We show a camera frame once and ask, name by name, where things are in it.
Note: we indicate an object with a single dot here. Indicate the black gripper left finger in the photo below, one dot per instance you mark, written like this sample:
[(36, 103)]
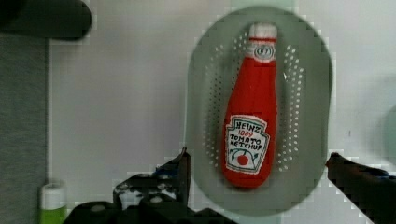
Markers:
[(160, 197)]

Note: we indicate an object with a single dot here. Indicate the red felt ketchup bottle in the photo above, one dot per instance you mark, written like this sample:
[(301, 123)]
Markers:
[(249, 129)]

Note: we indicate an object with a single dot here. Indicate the green oval strainer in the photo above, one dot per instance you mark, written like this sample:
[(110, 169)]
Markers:
[(303, 89)]

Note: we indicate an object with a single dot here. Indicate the black cylinder upper left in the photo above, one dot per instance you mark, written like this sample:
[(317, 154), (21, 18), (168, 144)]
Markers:
[(67, 20)]

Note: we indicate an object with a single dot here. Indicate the green and white cup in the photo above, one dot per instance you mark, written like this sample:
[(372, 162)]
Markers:
[(52, 207)]

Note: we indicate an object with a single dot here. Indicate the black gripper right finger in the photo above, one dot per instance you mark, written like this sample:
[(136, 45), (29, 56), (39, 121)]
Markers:
[(371, 189)]

